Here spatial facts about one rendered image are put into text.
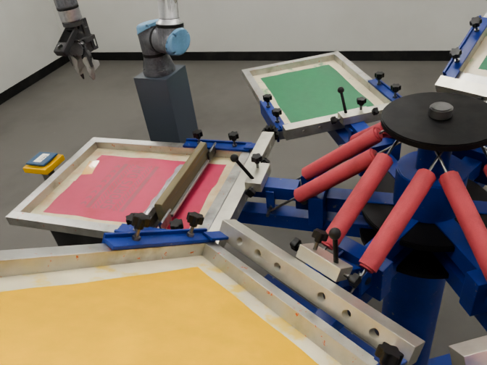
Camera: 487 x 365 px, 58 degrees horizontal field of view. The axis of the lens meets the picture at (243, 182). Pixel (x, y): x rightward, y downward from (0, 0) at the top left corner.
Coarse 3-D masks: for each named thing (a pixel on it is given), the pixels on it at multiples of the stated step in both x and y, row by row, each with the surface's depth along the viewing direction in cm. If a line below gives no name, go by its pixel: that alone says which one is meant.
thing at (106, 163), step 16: (96, 160) 197; (112, 160) 195; (128, 160) 194; (144, 160) 192; (160, 160) 190; (80, 176) 188; (96, 176) 186; (160, 176) 180; (208, 176) 176; (192, 192) 169; (208, 192) 168
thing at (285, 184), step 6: (270, 180) 154; (276, 180) 154; (282, 180) 153; (288, 180) 153; (294, 180) 152; (264, 186) 152; (270, 186) 151; (276, 186) 151; (282, 186) 151; (288, 186) 150; (294, 186) 150; (258, 192) 154; (264, 192) 153; (276, 192) 151; (282, 192) 151; (288, 192) 150; (276, 198) 153; (282, 198) 152; (288, 198) 151
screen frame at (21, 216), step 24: (96, 144) 205; (120, 144) 200; (144, 144) 196; (168, 144) 194; (72, 168) 191; (240, 168) 172; (48, 192) 178; (24, 216) 163; (48, 216) 161; (216, 216) 150
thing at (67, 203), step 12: (72, 192) 178; (84, 192) 177; (144, 192) 172; (156, 192) 172; (60, 204) 172; (72, 204) 171; (132, 204) 167; (144, 204) 166; (192, 204) 162; (84, 216) 164; (96, 216) 164; (108, 216) 163; (120, 216) 162; (180, 216) 158; (168, 228) 153
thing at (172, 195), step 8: (200, 144) 176; (200, 152) 173; (192, 160) 168; (200, 160) 173; (184, 168) 164; (192, 168) 167; (200, 168) 174; (176, 176) 160; (184, 176) 161; (192, 176) 168; (176, 184) 156; (184, 184) 162; (168, 192) 152; (176, 192) 156; (184, 192) 162; (160, 200) 149; (168, 200) 151; (176, 200) 157; (160, 208) 148; (168, 208) 152; (160, 216) 150
